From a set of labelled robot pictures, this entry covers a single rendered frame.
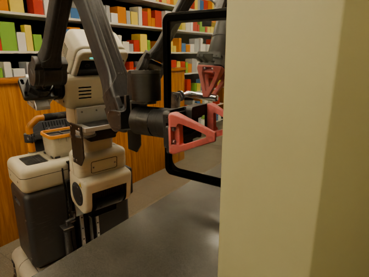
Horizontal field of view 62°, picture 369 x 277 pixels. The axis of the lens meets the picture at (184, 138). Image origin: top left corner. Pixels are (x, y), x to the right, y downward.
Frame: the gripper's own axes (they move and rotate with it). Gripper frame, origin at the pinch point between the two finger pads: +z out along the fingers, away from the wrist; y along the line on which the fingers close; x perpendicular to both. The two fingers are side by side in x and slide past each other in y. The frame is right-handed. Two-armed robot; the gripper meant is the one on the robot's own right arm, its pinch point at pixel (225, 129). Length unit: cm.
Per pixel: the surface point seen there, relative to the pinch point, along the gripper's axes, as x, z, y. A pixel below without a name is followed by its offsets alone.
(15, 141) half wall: 40, -190, 57
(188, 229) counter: 23.3, -10.3, 3.3
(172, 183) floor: 112, -158, 192
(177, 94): -3.6, -20.1, 14.2
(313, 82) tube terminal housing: -9.2, 16.3, -14.2
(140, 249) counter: 23.3, -14.0, -7.5
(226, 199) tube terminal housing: 4.9, 7.5, -14.2
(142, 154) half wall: 84, -191, 184
